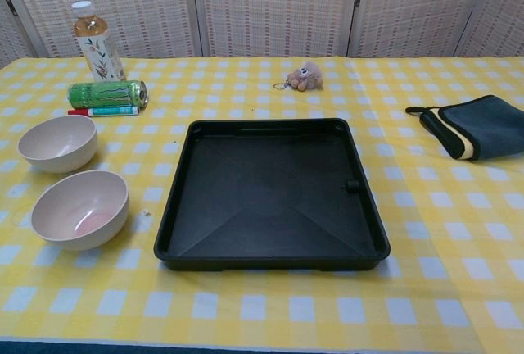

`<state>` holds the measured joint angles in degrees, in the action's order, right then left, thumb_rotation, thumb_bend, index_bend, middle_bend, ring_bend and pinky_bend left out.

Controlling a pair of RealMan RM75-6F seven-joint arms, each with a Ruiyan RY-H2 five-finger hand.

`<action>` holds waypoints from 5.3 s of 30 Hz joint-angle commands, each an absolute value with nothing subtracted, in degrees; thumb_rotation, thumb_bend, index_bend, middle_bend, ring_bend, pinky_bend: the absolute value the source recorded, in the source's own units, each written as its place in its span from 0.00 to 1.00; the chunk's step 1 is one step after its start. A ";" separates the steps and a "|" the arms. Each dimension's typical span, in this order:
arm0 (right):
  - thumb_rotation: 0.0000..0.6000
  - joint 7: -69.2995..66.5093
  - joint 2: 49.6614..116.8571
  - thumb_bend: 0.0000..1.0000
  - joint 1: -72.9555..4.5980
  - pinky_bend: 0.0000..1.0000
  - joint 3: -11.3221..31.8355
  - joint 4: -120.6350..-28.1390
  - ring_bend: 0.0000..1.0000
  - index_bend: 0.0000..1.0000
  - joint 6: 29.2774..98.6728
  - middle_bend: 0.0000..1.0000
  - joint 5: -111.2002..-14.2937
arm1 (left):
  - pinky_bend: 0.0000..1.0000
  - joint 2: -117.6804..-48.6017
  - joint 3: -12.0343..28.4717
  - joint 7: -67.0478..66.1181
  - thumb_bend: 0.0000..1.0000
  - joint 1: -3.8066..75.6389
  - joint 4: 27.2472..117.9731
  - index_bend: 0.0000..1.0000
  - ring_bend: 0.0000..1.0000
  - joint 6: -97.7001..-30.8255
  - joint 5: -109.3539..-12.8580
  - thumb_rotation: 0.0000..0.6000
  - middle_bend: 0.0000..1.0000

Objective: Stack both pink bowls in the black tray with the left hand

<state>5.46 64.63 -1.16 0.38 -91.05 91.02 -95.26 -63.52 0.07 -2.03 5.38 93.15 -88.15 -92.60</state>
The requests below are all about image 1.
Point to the beige bowl with pink bottom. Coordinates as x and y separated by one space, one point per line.
78 210

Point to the plain beige bowl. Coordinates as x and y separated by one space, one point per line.
57 147

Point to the black square plastic tray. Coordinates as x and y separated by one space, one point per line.
270 206

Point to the woven folding screen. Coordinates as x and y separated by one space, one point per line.
270 10

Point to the yellow white checked tablecloth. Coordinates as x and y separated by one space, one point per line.
262 309

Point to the marker pen with red cap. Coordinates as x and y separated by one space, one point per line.
108 112

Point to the green energy drink can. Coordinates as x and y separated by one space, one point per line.
106 93

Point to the tea bottle with white cap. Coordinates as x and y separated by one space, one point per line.
98 53

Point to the folded grey cloth, yellow trim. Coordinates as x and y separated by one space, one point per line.
487 128

